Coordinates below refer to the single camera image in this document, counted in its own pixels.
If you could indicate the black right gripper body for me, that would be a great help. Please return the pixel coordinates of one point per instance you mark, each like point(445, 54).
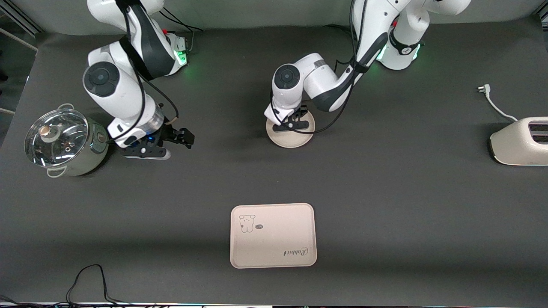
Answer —
point(173, 136)

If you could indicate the round cream plate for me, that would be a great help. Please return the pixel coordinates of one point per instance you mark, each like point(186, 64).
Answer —
point(291, 137)

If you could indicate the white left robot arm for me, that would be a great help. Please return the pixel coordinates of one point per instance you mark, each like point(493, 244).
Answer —
point(325, 81)

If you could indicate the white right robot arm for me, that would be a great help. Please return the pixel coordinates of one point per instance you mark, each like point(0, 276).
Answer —
point(120, 85)

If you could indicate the cream tray with bear print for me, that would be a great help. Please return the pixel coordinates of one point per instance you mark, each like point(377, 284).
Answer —
point(274, 239)

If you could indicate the steel pot with glass lid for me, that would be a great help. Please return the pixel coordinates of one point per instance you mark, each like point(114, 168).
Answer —
point(64, 143)

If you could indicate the cream toaster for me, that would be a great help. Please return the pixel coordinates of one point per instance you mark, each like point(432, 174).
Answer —
point(520, 143)

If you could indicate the aluminium frame profile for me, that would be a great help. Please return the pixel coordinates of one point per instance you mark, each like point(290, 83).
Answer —
point(19, 17)

